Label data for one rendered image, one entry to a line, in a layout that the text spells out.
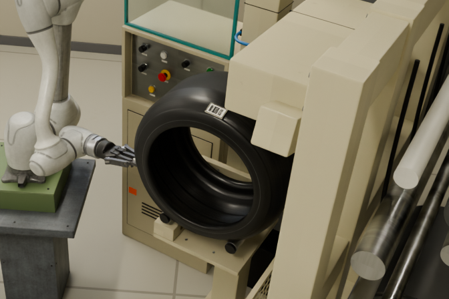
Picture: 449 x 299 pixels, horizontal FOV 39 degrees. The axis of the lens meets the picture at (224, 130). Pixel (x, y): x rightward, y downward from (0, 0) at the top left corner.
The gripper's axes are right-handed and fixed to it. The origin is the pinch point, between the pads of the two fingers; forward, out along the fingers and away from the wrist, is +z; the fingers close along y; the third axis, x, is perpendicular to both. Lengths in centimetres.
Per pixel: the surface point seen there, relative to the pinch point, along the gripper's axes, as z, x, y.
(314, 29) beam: 67, -65, 5
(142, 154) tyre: 11.3, -13.8, -10.4
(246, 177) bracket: 27.3, 14.8, 29.7
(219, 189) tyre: 22.6, 15.1, 17.6
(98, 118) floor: -157, 88, 122
